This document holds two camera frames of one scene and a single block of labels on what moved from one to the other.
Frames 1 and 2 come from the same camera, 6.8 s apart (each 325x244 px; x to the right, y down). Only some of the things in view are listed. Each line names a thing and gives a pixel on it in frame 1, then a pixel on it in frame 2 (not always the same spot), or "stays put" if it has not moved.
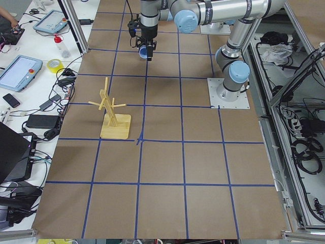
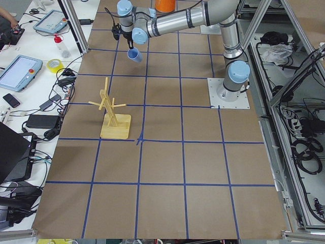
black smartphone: (11, 100) stays put
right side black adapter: (85, 22) stays put
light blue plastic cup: (143, 51) to (133, 54)
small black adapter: (48, 103) stays put
